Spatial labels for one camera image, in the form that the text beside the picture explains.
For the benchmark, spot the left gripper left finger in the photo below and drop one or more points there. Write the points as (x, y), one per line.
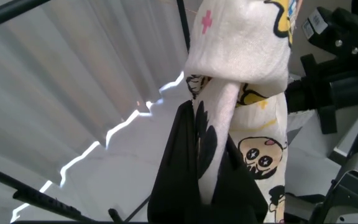
(176, 174)

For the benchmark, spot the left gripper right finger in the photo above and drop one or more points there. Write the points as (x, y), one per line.
(238, 193)

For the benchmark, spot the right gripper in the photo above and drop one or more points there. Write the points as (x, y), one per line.
(353, 90)

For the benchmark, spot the cream printed garment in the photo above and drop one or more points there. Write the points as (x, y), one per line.
(238, 46)

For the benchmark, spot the black clothes rack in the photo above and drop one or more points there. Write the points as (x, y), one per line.
(42, 199)

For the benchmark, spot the white curtain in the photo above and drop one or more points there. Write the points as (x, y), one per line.
(57, 77)

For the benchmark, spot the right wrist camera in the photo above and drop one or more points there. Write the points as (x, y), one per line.
(337, 28)

